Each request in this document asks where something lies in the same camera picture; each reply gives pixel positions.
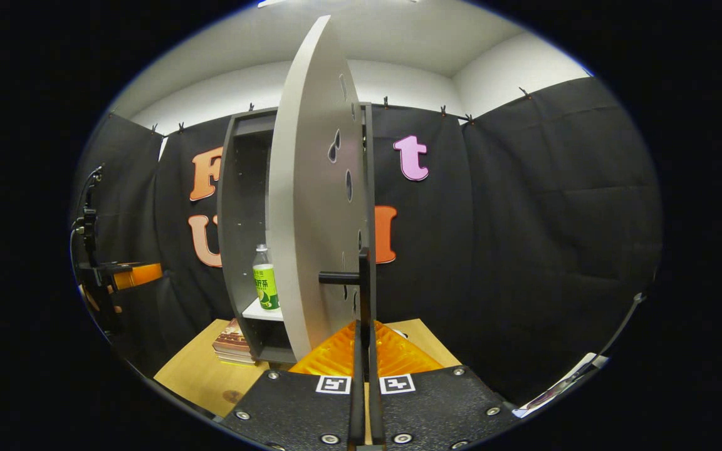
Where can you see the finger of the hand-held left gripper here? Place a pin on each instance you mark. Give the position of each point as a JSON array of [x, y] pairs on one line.
[[141, 275]]

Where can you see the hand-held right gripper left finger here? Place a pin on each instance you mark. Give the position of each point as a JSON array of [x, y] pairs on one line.
[[357, 407]]

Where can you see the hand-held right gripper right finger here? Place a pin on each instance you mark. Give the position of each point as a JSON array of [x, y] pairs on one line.
[[375, 413]]

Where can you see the dark grey cabinet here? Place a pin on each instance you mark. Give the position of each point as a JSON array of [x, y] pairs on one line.
[[235, 219]]

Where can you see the green label bottle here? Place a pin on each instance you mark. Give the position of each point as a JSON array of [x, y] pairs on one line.
[[266, 285]]

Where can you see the white cabinet shelf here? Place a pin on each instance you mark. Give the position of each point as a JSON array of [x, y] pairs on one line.
[[257, 311]]

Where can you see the brown cover book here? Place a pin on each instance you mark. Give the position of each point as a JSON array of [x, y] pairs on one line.
[[232, 338]]

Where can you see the yellow book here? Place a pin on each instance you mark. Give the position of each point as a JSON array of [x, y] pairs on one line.
[[235, 362]]

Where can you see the black backdrop cloth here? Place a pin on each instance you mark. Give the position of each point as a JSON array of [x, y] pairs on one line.
[[524, 219]]

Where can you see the thin dark rod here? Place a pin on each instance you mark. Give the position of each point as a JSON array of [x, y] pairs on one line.
[[624, 322]]

